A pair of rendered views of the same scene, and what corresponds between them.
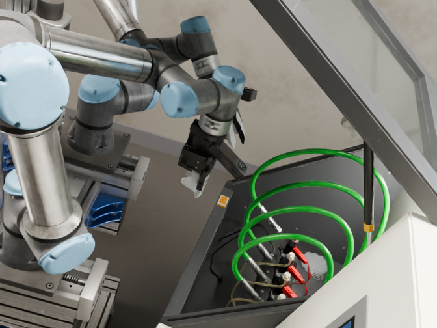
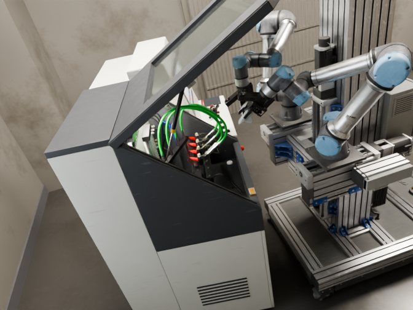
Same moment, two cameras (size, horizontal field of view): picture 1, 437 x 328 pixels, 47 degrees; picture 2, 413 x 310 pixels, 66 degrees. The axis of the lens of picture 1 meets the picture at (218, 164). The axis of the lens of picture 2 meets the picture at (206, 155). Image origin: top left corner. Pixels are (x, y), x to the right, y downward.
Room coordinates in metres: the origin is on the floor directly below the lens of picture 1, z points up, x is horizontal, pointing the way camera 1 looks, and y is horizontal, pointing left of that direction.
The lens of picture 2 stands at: (2.65, -0.31, 2.09)
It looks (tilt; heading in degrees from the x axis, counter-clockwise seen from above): 33 degrees down; 177
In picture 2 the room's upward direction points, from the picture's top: 13 degrees counter-clockwise
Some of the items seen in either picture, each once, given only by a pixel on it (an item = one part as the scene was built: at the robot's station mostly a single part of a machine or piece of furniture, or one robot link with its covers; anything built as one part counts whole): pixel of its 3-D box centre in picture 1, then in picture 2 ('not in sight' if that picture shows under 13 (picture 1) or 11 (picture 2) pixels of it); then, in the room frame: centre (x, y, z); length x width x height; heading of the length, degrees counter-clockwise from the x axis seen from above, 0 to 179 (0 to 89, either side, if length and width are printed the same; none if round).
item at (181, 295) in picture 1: (198, 260); (246, 179); (1.15, -0.04, 0.87); 0.62 x 0.04 x 0.16; 175
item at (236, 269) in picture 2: not in sight; (216, 241); (1.13, -0.31, 0.39); 0.70 x 0.58 x 0.79; 175
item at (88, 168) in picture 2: not in sight; (143, 182); (0.74, -0.71, 0.75); 1.40 x 0.28 x 1.50; 175
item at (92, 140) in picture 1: (92, 129); (334, 144); (1.33, 0.42, 1.09); 0.15 x 0.15 x 0.10
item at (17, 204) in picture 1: (32, 198); (288, 91); (0.83, 0.37, 1.20); 0.13 x 0.12 x 0.14; 51
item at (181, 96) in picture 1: (185, 94); (251, 60); (0.97, 0.12, 1.51); 0.11 x 0.11 x 0.08; 51
